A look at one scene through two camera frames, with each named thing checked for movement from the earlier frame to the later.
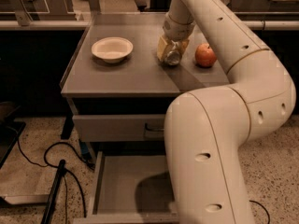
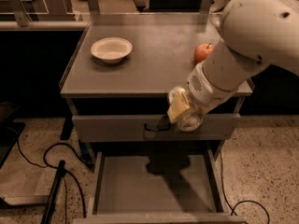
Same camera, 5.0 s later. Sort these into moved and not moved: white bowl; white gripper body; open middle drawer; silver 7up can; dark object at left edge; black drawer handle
Moved: silver 7up can; white gripper body
Not moved: black drawer handle; open middle drawer; white bowl; dark object at left edge
